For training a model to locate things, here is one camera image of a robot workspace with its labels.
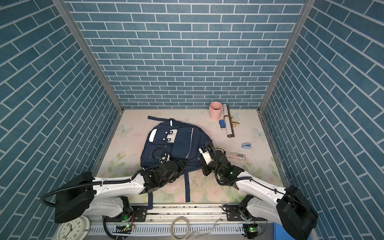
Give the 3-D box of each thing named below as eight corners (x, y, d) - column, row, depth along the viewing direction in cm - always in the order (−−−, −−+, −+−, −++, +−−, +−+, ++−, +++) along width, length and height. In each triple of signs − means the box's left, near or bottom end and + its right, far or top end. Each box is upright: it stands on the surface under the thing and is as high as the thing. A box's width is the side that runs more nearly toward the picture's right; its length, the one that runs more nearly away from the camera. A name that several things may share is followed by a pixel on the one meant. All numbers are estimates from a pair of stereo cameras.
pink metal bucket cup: (209, 120, 116) (210, 110, 108) (209, 110, 123) (209, 101, 115) (221, 120, 116) (223, 110, 108) (220, 110, 123) (221, 101, 115)
